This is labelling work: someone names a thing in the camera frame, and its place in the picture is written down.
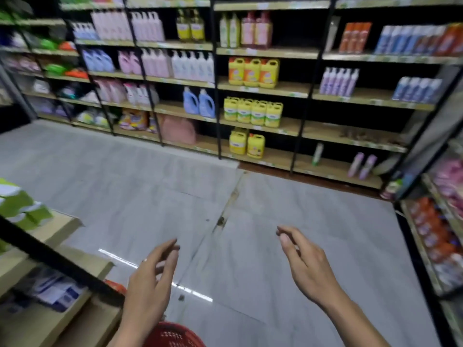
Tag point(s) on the person's right hand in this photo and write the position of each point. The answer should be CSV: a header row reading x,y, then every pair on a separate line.
x,y
311,274

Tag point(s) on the person's left hand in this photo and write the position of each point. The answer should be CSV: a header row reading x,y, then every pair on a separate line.
x,y
148,296

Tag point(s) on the red shopping basket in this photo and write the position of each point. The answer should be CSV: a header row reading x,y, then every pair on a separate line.
x,y
173,337

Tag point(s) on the yellow orange detergent jug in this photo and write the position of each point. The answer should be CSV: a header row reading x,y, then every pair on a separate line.
x,y
236,72
252,72
269,74

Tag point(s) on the slim green dish soap bottle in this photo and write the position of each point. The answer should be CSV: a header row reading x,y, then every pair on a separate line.
x,y
224,32

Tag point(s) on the purple white carton pack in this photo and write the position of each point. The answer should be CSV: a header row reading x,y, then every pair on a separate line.
x,y
36,281
63,296

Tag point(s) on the pink green small pack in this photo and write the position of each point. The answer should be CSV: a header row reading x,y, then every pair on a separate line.
x,y
391,189

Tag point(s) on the pink purple slim bottle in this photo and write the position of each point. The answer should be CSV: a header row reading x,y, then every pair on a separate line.
x,y
368,168
356,165

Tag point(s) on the row of orange packets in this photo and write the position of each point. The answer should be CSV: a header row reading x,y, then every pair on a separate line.
x,y
436,234

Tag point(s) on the green white soft pack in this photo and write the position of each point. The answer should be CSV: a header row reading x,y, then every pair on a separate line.
x,y
16,198
38,216

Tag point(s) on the row of white packets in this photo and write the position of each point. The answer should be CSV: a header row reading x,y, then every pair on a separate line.
x,y
450,272

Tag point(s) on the row of pink packets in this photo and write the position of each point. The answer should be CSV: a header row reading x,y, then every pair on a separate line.
x,y
450,184

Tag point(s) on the flat pink bottle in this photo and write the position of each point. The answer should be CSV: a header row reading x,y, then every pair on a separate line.
x,y
170,130
186,131

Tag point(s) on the purple yellow detergent pouch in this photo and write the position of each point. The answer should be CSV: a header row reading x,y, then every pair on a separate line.
x,y
152,124
132,119

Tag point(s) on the white bag green print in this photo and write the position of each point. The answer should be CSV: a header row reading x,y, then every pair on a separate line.
x,y
102,121

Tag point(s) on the white bag yellow print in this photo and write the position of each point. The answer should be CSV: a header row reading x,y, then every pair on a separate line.
x,y
86,118

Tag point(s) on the pale purple white pack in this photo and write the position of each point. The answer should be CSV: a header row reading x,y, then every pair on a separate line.
x,y
331,83
345,84
324,83
338,84
353,84

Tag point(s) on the light blue detergent jug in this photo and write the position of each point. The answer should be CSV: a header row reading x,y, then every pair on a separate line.
x,y
88,61
207,104
97,61
190,102
107,62

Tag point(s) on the row of pale blue bottles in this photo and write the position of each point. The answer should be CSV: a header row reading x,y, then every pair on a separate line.
x,y
416,90

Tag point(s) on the purple detergent bag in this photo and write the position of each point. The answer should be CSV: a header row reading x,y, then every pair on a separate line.
x,y
49,106

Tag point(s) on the teal detergent bag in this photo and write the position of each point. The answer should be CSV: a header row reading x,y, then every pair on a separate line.
x,y
68,93

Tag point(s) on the plain white label card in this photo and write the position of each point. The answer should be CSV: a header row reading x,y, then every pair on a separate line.
x,y
251,52

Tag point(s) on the pink detergent jug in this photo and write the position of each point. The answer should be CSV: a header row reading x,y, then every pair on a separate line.
x,y
124,63
135,64

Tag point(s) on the orange blue detergent bag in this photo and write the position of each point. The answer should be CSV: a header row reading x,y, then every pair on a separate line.
x,y
76,74

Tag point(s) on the row of blue white bottles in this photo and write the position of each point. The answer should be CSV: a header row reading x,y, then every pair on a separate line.
x,y
408,41

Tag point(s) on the plain orange detergent bag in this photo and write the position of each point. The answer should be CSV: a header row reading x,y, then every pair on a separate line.
x,y
67,46

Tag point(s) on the pale pink pump bottle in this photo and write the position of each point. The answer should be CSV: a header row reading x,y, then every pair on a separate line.
x,y
152,27
147,27
160,28
135,27
141,27

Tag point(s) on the small green detergent bag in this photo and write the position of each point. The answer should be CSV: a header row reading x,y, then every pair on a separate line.
x,y
49,44

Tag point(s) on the white bottle floral label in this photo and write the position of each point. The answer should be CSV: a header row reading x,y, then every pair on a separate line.
x,y
97,25
110,25
124,25

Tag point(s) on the row of small blue bottles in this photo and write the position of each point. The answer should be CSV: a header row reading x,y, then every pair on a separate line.
x,y
84,32

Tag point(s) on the wooden shelf rack black frame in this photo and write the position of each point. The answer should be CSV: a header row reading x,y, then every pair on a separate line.
x,y
36,321
423,271
275,53

